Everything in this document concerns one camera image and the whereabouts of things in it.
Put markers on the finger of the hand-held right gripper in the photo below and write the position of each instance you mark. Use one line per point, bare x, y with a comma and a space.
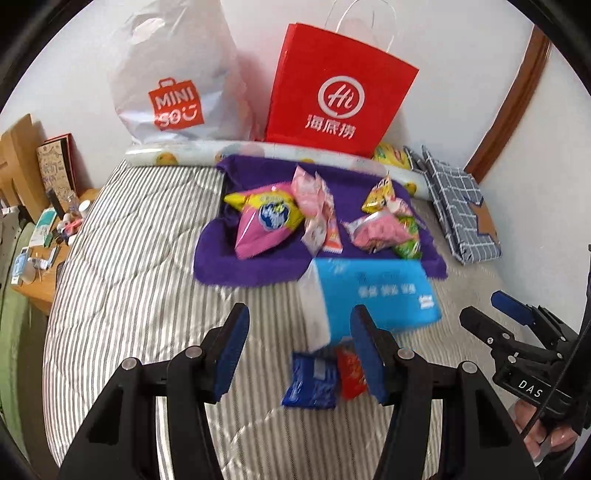
512, 305
485, 330

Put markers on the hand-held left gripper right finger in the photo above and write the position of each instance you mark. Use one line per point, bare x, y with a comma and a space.
369, 360

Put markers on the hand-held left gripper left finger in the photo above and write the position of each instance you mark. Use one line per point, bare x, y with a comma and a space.
233, 350

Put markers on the small red snack packet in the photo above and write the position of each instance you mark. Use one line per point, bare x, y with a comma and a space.
350, 374

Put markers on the small blue snack packet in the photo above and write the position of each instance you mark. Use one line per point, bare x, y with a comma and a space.
309, 381

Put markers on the blue tissue pack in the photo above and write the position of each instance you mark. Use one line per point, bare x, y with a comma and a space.
374, 286

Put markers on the bright pink snack packet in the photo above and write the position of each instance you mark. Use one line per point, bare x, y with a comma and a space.
378, 233

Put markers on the pink white snack bar packet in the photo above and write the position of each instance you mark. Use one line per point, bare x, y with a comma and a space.
333, 237

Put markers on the pink yellow snack bag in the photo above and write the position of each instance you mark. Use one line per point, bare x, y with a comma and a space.
265, 221

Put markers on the pink green snack packet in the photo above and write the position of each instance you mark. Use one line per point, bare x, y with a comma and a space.
400, 206

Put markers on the yellow triangular snack packet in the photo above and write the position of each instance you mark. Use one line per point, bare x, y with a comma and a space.
377, 196

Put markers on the light pink snack packet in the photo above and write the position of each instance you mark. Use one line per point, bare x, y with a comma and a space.
311, 191

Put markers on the person's right hand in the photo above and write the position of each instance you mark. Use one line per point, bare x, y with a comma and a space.
531, 431

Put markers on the purple towel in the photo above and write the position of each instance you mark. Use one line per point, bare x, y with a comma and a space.
217, 258

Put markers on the grey plaid cloth with star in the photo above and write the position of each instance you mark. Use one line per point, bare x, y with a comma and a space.
461, 207

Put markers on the striped bed mattress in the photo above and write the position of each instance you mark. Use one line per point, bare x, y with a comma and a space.
138, 277

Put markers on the yellow chip bag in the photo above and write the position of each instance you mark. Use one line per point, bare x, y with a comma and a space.
392, 156

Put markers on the rolled fruit print mat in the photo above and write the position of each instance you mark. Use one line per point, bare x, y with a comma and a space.
184, 154

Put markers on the small white jar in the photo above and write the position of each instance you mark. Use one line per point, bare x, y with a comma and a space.
85, 208

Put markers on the cluttered wooden nightstand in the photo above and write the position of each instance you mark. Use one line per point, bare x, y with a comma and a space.
41, 277

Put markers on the green cloth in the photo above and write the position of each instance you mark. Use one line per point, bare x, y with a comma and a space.
16, 346

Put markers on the teal white box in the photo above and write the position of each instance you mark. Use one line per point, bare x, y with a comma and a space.
45, 227

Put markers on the red edged book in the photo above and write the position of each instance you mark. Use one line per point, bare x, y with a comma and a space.
55, 173

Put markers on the red paper bag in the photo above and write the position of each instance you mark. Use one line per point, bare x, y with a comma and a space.
337, 101

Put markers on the white plastic shopping bag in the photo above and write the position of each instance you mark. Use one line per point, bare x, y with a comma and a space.
175, 78

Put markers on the light wooden headboard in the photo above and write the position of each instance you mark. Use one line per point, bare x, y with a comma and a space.
21, 161

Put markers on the brown wooden door frame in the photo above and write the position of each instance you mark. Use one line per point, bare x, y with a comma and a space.
512, 101

